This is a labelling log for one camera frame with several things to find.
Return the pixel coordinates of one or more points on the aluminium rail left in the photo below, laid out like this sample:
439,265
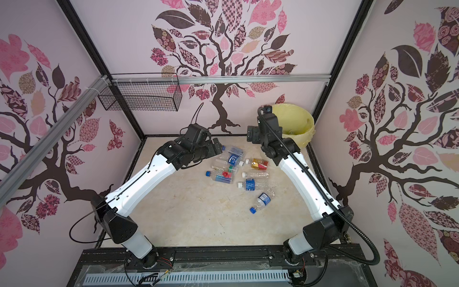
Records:
14,179

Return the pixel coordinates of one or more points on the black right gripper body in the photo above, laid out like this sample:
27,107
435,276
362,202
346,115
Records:
255,137

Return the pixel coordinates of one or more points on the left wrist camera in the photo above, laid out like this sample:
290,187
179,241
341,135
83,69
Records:
197,134

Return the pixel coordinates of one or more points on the clear crushed bottle white cap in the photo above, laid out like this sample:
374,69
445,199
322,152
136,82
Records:
255,174

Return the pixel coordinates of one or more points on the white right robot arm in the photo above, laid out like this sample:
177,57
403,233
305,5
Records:
328,216

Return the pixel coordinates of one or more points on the clear bottle pale blue label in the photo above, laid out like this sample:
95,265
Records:
233,152

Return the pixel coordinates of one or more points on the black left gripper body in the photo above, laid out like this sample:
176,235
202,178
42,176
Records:
206,150

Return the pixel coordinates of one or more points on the cream bin yellow bag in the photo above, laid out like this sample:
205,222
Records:
296,122

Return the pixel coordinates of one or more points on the aluminium rail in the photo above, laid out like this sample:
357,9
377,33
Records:
14,179
292,78

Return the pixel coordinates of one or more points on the black base frame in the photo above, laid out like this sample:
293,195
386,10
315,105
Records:
317,268

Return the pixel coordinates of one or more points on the small bottle blue cap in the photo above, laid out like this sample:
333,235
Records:
264,199

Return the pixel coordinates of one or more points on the Fiji bottle red flower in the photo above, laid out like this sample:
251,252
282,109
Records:
220,176

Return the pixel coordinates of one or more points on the aluminium rail back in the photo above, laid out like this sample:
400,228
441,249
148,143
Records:
292,78

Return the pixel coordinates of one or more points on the black wire basket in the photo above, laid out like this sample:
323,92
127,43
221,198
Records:
157,91

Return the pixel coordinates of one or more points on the white vent strip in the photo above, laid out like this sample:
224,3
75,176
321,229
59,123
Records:
184,278

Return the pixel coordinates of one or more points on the bottle blue label white cap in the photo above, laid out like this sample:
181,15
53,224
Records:
254,184

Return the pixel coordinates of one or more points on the red yellow label bottle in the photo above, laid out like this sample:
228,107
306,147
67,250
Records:
258,164

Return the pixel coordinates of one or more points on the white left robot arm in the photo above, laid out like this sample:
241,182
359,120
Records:
113,211

